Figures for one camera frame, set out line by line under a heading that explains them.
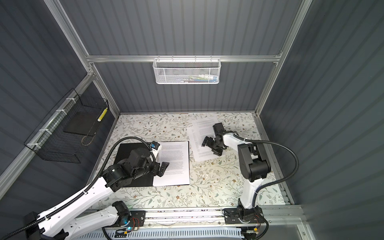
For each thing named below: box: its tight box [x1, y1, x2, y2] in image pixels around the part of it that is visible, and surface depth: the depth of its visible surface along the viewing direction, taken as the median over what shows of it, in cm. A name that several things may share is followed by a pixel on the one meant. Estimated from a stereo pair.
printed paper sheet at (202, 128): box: [191, 114, 219, 162], surface depth 109 cm
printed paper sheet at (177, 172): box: [153, 141, 190, 187], surface depth 93 cm
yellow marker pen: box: [97, 107, 108, 122], surface depth 83 cm
